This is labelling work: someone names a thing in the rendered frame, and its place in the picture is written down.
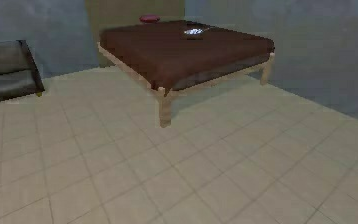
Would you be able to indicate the small silver object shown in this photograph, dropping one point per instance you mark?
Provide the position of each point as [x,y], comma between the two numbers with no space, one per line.
[194,31]

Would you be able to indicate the dark red round pillow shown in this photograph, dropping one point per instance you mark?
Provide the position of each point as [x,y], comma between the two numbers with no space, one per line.
[149,18]

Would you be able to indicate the brown-covered wooden bed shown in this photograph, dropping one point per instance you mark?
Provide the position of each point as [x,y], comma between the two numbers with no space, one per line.
[173,53]

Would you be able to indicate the dark grey sofa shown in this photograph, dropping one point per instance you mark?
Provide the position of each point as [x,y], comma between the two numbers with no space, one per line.
[10,71]

